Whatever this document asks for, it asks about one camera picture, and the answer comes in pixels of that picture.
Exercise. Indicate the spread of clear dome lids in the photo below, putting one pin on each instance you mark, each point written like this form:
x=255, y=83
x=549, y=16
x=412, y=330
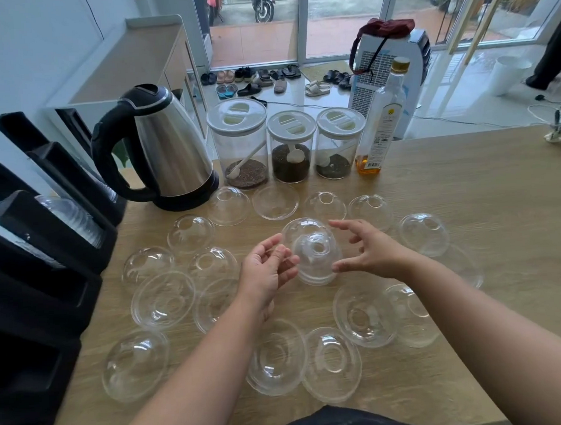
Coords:
x=162, y=300

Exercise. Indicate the black cup and lid organizer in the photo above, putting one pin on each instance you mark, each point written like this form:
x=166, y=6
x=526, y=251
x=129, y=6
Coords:
x=34, y=301

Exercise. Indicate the person's black garment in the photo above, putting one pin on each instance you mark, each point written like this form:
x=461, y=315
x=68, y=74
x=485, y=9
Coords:
x=341, y=424

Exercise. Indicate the person's right thumb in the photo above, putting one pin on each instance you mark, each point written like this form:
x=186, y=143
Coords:
x=347, y=264

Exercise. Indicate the clear syrup bottle gold cap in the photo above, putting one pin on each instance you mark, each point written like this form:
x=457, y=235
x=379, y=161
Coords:
x=381, y=132

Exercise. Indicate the stack of clear plastic cups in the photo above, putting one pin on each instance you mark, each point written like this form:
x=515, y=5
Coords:
x=72, y=218

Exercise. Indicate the white and wood cabinet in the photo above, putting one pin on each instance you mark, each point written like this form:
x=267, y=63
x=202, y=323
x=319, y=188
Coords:
x=133, y=57

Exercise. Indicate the dark bin yellow lid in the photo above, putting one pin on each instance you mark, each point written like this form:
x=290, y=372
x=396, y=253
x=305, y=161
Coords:
x=200, y=11

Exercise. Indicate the medium clear jar dark leaves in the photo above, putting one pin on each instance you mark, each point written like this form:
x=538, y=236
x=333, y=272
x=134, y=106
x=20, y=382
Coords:
x=340, y=135

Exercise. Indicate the long white plastic spoon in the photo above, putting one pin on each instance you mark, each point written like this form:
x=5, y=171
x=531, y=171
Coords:
x=234, y=169

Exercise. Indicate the medium clear jar dark grounds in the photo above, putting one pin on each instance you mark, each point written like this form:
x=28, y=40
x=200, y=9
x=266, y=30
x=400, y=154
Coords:
x=293, y=169

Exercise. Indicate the white air cooler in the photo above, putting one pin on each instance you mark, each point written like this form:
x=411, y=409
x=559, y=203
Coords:
x=410, y=88

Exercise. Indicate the row of assorted shoes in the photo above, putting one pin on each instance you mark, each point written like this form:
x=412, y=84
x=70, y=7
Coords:
x=249, y=81

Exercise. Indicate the person's left hand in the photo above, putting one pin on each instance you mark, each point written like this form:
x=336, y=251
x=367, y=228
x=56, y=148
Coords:
x=258, y=277

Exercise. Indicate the person's right hand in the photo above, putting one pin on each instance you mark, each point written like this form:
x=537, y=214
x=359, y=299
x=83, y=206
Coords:
x=383, y=258

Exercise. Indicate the nested clear plastic dome lid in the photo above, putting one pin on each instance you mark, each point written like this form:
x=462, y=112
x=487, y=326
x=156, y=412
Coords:
x=317, y=260

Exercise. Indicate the brown door mat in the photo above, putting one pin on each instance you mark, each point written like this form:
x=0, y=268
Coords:
x=314, y=69

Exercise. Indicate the person's left forearm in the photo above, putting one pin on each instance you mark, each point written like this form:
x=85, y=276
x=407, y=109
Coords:
x=201, y=385

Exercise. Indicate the white waste bin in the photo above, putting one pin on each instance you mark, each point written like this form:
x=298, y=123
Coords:
x=509, y=75

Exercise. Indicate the short white plastic scoop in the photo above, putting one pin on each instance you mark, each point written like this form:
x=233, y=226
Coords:
x=322, y=159
x=294, y=156

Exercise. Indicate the large clear jar white lid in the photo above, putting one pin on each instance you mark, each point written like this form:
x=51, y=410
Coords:
x=238, y=136

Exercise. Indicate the person's right forearm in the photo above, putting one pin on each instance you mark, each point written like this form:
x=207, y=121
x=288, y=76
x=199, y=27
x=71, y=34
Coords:
x=497, y=343

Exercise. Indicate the white and red scooter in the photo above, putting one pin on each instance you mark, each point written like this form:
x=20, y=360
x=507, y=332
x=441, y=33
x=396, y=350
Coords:
x=263, y=2

